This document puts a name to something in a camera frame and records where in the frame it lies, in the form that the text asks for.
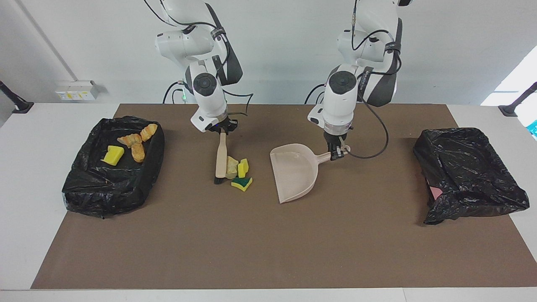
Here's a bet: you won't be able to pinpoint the beige hand brush black bristles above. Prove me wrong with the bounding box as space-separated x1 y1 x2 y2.
214 130 229 185

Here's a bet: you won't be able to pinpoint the pale crust toy bread piece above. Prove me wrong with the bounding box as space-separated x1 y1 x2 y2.
226 156 240 180

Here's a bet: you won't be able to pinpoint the beige plastic dustpan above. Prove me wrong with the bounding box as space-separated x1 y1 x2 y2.
270 143 351 204

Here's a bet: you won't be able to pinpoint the green backed yellow sponge piece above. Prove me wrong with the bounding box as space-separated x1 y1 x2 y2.
231 176 253 192

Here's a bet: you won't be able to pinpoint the striped toy bread slice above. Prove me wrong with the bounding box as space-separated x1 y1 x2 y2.
140 123 159 142
117 133 143 148

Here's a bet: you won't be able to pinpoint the notched yellow sponge piece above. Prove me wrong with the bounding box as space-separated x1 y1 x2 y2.
101 145 125 166

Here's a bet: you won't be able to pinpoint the black bag lined pink bin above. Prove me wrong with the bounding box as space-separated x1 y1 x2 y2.
413 128 530 226

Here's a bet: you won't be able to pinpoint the brown table mat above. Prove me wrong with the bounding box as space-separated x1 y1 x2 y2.
31 104 537 290

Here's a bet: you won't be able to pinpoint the black clamp stand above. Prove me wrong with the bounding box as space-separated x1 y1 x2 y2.
0 80 34 114
498 82 537 117

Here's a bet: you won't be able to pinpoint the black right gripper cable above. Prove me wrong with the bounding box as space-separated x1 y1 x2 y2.
143 0 254 116

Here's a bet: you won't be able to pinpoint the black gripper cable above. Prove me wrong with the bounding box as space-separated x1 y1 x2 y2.
143 0 254 116
344 0 403 160

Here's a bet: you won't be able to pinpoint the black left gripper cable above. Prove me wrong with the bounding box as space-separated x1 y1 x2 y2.
344 0 403 160

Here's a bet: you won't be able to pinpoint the black base cable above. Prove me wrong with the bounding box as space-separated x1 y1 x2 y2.
163 82 181 104
305 83 328 104

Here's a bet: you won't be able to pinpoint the white wall socket box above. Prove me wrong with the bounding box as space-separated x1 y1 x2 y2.
55 80 101 101

